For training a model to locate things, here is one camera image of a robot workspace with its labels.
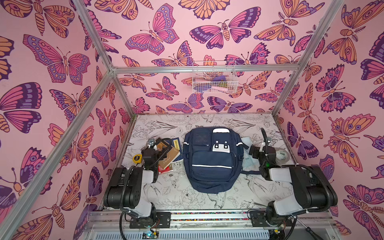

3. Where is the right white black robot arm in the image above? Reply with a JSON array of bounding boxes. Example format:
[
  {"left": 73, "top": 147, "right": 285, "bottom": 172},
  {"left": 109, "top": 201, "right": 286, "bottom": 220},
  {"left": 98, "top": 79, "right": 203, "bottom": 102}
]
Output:
[{"left": 248, "top": 145, "right": 338, "bottom": 226}]

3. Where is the black handled screwdriver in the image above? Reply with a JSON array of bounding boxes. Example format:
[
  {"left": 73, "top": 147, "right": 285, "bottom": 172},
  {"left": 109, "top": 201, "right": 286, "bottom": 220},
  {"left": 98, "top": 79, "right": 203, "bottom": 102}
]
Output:
[{"left": 295, "top": 217, "right": 324, "bottom": 240}]

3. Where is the clear tape roll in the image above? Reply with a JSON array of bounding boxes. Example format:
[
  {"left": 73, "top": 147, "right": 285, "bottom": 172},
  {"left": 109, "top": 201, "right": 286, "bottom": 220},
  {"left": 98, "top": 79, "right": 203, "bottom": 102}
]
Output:
[{"left": 276, "top": 149, "right": 291, "bottom": 166}]

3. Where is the clear plastic pouch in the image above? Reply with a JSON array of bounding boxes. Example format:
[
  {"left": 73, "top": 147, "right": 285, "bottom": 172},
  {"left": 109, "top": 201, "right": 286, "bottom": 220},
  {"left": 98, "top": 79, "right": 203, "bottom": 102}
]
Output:
[{"left": 241, "top": 137, "right": 259, "bottom": 171}]

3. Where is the white wire wall basket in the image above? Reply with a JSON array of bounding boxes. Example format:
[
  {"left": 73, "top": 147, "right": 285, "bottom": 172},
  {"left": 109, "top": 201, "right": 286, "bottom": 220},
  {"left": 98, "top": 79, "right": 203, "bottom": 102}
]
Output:
[{"left": 191, "top": 62, "right": 239, "bottom": 94}]

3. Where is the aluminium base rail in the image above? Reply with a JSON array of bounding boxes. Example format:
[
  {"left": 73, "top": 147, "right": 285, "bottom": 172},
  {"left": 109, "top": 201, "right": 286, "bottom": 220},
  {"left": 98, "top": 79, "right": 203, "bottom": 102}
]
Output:
[{"left": 82, "top": 209, "right": 342, "bottom": 240}]

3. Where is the navy blue student backpack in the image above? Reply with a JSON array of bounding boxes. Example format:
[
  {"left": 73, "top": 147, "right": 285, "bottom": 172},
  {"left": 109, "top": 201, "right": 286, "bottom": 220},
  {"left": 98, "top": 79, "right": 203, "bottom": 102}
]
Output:
[{"left": 183, "top": 127, "right": 261, "bottom": 194}]

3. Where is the dark blue book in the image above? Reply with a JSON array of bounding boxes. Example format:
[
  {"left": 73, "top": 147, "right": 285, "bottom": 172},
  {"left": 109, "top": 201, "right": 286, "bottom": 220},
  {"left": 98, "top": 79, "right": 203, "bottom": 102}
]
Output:
[{"left": 172, "top": 138, "right": 184, "bottom": 162}]

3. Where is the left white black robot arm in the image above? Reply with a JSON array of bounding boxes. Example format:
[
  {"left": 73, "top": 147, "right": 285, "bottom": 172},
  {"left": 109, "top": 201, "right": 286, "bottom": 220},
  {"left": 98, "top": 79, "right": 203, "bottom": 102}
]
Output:
[{"left": 103, "top": 148, "right": 167, "bottom": 228}]

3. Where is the yellow tape measure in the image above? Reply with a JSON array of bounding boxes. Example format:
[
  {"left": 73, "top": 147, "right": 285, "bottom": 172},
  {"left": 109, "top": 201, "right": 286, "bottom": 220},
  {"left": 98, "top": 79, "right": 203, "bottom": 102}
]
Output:
[{"left": 133, "top": 155, "right": 143, "bottom": 165}]

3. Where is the brown gold hardcover book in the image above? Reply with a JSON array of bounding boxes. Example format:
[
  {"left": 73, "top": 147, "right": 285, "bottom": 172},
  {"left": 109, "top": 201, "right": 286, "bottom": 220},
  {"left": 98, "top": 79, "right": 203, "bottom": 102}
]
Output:
[{"left": 157, "top": 140, "right": 180, "bottom": 169}]

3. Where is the red thin booklet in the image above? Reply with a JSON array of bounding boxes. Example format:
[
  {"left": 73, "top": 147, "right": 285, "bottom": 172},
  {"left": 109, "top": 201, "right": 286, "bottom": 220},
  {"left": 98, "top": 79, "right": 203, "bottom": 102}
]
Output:
[{"left": 158, "top": 165, "right": 173, "bottom": 174}]

